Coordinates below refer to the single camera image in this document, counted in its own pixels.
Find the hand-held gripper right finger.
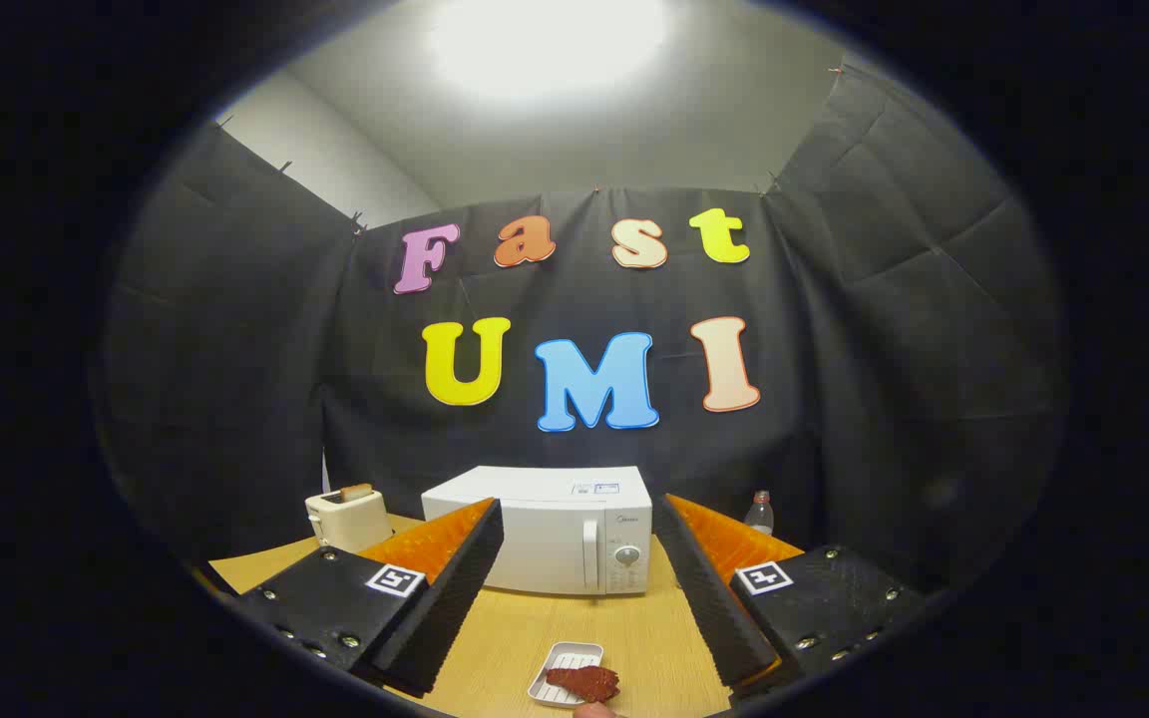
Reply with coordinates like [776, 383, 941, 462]
[652, 493, 930, 699]

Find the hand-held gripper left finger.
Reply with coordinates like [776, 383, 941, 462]
[235, 497, 506, 699]

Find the white toaster oven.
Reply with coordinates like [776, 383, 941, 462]
[421, 466, 653, 597]

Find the red-brown meat skewer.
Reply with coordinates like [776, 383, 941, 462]
[546, 666, 622, 703]

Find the cream toaster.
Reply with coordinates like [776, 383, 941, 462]
[305, 489, 396, 555]

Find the white ridged tray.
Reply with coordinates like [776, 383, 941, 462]
[527, 641, 605, 709]

